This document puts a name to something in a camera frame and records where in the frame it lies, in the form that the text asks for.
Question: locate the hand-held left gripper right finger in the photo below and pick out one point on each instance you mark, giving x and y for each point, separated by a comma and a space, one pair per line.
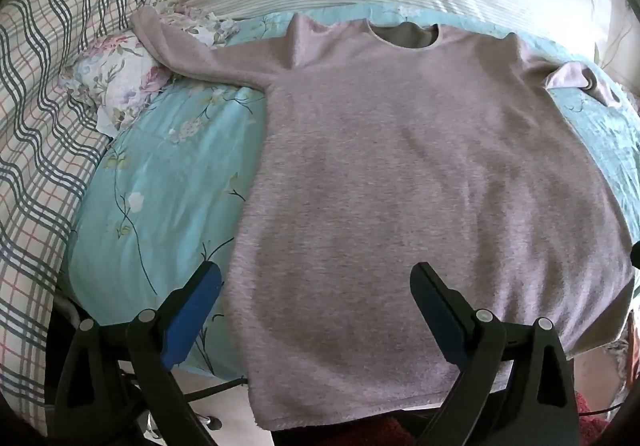
440, 316

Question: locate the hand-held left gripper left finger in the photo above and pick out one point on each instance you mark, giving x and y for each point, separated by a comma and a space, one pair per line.
192, 316

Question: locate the pink fuzzy sweater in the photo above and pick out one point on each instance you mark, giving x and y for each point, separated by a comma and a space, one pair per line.
380, 165

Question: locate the black chair base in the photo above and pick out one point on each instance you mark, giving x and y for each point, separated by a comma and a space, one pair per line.
215, 388

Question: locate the light blue floral quilt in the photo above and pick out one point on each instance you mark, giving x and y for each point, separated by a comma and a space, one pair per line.
165, 206

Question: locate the dark red cloth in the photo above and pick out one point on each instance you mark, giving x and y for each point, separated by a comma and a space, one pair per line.
360, 433

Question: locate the white floral pillow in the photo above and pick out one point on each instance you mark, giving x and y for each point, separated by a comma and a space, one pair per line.
115, 70

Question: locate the plaid blanket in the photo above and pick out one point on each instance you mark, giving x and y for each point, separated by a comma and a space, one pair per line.
45, 100

